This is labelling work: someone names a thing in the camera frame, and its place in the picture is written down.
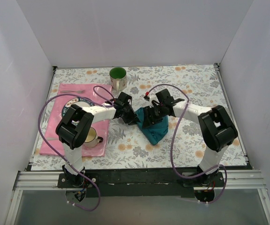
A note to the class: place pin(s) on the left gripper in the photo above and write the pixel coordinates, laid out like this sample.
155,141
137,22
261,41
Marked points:
130,115

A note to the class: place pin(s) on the white plate blue rim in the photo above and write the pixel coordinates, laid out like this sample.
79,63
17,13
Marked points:
76,101

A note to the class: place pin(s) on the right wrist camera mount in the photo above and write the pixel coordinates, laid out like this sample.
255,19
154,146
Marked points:
152,100

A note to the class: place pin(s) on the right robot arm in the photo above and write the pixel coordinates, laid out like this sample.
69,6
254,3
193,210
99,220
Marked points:
217,128

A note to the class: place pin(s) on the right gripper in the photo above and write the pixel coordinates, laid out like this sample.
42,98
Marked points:
152,115

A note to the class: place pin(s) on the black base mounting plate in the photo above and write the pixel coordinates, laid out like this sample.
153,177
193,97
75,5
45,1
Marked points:
137,182

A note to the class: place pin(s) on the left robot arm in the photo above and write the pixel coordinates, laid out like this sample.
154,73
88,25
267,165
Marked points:
74,127

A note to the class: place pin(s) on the floral tablecloth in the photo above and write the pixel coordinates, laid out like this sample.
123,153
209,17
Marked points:
126,146

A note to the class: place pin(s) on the aluminium frame rail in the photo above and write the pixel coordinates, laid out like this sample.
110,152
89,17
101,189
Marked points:
233,179

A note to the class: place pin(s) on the silver fork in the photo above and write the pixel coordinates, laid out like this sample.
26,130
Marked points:
73,91

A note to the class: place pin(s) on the cream enamel cup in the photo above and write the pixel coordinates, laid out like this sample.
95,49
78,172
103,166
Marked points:
92,139

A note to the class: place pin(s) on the green inside floral mug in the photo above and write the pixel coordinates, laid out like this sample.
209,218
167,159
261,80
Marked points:
118,77

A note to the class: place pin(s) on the teal cloth napkin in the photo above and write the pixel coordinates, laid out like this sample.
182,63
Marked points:
155,132

